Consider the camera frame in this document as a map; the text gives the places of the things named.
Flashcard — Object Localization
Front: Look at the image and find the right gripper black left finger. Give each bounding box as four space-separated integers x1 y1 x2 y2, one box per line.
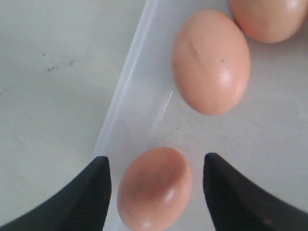
0 156 112 231

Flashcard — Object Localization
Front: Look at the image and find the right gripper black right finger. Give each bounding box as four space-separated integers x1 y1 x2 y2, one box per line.
203 153 308 231

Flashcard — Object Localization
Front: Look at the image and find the brown egg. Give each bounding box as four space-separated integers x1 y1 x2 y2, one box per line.
228 0 308 43
117 147 193 231
172 9 251 116

